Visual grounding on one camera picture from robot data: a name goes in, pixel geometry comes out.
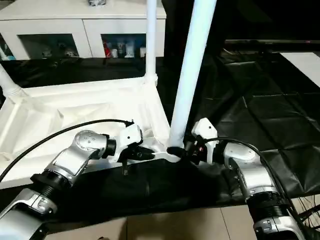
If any white flat board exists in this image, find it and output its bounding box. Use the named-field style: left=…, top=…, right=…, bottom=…
left=281, top=51, right=320, bottom=83

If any white plastic table leg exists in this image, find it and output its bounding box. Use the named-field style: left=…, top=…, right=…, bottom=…
left=167, top=0, right=218, bottom=162
left=144, top=0, right=159, bottom=87
left=0, top=64, right=24, bottom=100

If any teal and white pole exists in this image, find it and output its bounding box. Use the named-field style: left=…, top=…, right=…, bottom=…
left=0, top=42, right=14, bottom=61

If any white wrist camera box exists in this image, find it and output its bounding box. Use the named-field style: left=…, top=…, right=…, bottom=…
left=116, top=122, right=144, bottom=163
left=191, top=118, right=219, bottom=165

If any tall clear bottle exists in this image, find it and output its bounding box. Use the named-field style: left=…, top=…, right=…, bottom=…
left=126, top=40, right=135, bottom=58

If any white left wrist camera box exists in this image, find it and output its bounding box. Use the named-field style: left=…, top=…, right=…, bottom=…
left=116, top=122, right=144, bottom=163

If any white plastic table top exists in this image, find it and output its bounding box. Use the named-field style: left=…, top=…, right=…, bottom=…
left=0, top=75, right=176, bottom=191

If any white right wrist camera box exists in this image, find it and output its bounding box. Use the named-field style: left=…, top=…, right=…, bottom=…
left=191, top=118, right=219, bottom=165

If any white cabinet with glass doors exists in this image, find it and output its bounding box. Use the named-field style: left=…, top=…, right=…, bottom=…
left=0, top=0, right=167, bottom=61

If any black plastic mat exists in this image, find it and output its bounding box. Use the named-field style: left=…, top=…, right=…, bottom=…
left=0, top=49, right=320, bottom=221

